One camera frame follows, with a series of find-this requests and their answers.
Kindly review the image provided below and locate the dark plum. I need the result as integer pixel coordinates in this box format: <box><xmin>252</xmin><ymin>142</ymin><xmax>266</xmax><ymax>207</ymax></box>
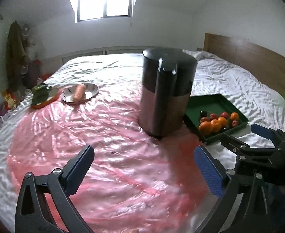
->
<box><xmin>200</xmin><ymin>111</ymin><xmax>207</xmax><ymax>118</ymax></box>

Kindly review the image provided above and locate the orange plate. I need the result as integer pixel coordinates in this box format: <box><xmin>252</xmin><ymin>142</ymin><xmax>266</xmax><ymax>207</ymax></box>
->
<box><xmin>31</xmin><ymin>88</ymin><xmax>61</xmax><ymax>110</ymax></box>

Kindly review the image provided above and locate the silver plate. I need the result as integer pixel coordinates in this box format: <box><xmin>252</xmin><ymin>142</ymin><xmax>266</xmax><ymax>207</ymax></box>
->
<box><xmin>61</xmin><ymin>83</ymin><xmax>99</xmax><ymax>105</ymax></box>

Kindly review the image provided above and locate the white bed sheet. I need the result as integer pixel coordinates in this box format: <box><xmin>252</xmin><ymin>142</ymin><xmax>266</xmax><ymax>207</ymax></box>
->
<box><xmin>0</xmin><ymin>49</ymin><xmax>285</xmax><ymax>233</ymax></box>

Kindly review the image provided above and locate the hanging brown coat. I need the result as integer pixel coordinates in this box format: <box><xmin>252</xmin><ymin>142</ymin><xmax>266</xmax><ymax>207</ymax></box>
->
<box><xmin>6</xmin><ymin>21</ymin><xmax>28</xmax><ymax>89</ymax></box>

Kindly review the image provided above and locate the small orange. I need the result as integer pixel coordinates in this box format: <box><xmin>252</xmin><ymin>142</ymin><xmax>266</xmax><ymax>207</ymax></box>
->
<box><xmin>210</xmin><ymin>119</ymin><xmax>222</xmax><ymax>133</ymax></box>
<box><xmin>218</xmin><ymin>117</ymin><xmax>228</xmax><ymax>127</ymax></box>

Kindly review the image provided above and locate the green tray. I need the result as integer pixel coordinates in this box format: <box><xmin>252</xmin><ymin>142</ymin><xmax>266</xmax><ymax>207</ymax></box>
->
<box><xmin>183</xmin><ymin>94</ymin><xmax>249</xmax><ymax>144</ymax></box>

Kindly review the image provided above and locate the green vegetable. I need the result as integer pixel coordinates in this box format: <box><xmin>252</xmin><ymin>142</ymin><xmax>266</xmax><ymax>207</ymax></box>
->
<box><xmin>32</xmin><ymin>83</ymin><xmax>52</xmax><ymax>106</ymax></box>

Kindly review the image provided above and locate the orange fruit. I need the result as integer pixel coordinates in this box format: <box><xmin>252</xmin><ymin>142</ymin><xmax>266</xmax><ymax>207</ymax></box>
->
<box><xmin>230</xmin><ymin>112</ymin><xmax>239</xmax><ymax>120</ymax></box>

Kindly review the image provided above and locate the pink plastic sheet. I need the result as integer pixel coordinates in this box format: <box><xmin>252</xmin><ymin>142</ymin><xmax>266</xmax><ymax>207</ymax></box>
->
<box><xmin>7</xmin><ymin>86</ymin><xmax>208</xmax><ymax>232</ymax></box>

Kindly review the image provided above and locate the large orange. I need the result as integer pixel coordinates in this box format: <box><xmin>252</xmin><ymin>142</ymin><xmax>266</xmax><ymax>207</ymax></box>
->
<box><xmin>198</xmin><ymin>121</ymin><xmax>213</xmax><ymax>136</ymax></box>

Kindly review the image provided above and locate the black steel trash bin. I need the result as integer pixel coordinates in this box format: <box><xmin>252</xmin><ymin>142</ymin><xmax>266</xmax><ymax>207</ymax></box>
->
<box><xmin>138</xmin><ymin>47</ymin><xmax>198</xmax><ymax>138</ymax></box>

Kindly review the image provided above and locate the small red apple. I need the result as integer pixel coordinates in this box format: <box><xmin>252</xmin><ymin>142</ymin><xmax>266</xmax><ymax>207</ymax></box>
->
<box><xmin>231</xmin><ymin>120</ymin><xmax>239</xmax><ymax>128</ymax></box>

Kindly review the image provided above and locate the wooden headboard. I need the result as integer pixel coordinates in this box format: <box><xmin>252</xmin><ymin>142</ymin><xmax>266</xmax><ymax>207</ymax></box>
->
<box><xmin>204</xmin><ymin>33</ymin><xmax>285</xmax><ymax>99</ymax></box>

